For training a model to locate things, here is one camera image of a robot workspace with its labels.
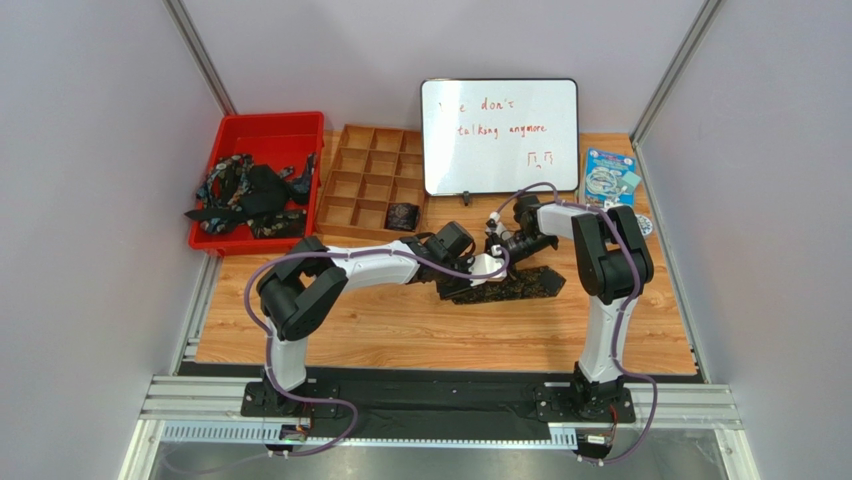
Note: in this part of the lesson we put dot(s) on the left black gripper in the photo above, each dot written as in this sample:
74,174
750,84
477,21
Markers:
456,284

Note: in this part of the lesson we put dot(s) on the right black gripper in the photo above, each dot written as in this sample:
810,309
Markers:
513,250

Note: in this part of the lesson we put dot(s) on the black gold key pattern tie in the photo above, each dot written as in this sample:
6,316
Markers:
524,284

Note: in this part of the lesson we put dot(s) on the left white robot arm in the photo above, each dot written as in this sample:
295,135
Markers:
298,290

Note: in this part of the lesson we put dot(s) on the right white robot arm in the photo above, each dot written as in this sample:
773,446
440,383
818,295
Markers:
613,265

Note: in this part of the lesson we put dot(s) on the rolled dark tie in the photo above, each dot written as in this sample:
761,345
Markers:
402,217

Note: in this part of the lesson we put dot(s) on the blue packaged item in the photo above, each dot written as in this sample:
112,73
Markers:
609,179

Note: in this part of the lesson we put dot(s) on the white whiteboard with red writing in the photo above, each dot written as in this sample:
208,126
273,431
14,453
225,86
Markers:
490,136

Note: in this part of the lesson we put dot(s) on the blue round tin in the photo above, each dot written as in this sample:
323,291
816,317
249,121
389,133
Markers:
645,225

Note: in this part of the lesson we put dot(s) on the brown compartment tray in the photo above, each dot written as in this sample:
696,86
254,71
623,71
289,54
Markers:
372,167

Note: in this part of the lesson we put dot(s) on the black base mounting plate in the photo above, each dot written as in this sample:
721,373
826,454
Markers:
389,404

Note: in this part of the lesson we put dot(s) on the black plain tie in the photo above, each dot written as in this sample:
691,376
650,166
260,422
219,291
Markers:
236,193

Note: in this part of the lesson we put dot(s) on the red plastic bin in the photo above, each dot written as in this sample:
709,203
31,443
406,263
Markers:
278,140

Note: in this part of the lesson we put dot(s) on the blue floral pattern tie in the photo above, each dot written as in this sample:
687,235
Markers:
291,222

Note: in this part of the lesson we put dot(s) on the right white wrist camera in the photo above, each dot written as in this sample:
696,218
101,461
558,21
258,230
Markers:
495,228

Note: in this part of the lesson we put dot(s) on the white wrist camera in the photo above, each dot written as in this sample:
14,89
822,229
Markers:
490,266
495,228

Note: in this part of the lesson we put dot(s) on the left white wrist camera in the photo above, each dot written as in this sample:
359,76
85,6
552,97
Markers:
490,266

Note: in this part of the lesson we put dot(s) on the aluminium frame rail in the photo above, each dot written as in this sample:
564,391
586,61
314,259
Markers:
222,424

